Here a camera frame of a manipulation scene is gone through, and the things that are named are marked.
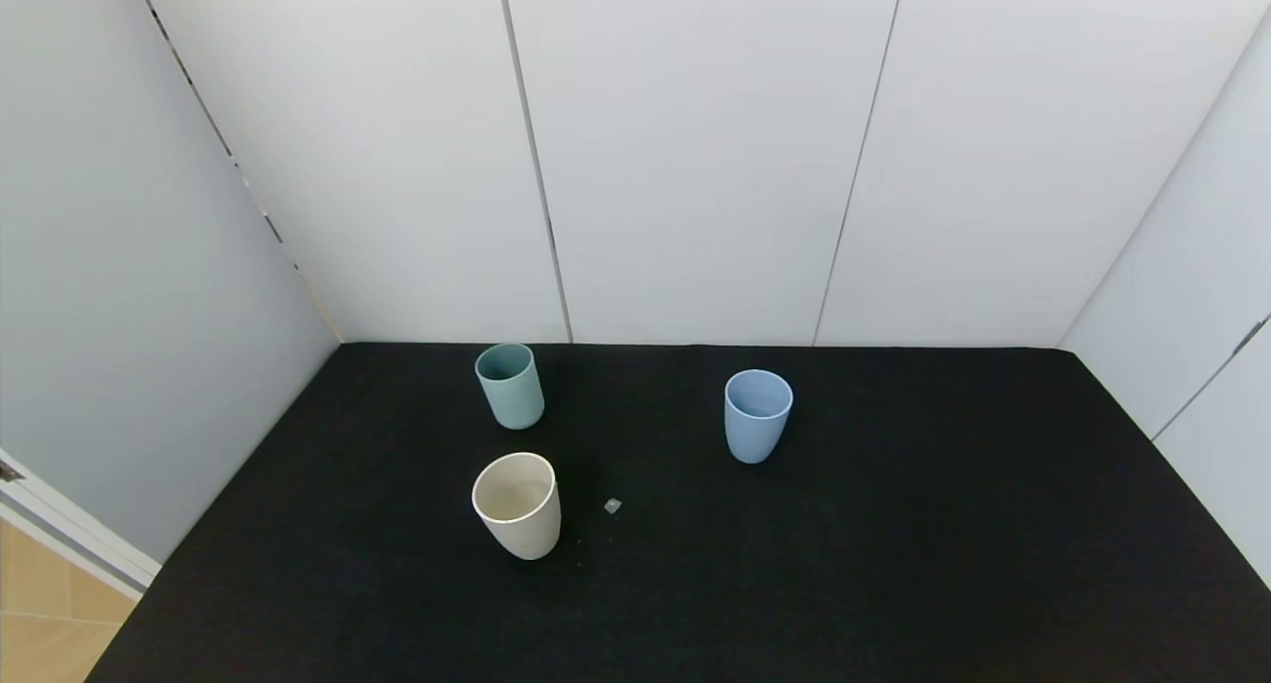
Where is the teal green plastic cup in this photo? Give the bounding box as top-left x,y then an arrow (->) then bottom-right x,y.
475,342 -> 545,431

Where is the light blue plastic cup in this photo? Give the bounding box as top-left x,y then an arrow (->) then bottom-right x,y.
724,368 -> 794,465

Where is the cream white plastic cup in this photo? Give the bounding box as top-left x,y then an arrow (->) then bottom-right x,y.
472,452 -> 562,562

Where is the black table cloth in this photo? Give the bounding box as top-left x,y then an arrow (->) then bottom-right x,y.
84,341 -> 1271,683

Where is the white baseboard trim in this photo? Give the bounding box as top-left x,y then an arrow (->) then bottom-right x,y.
0,450 -> 162,602

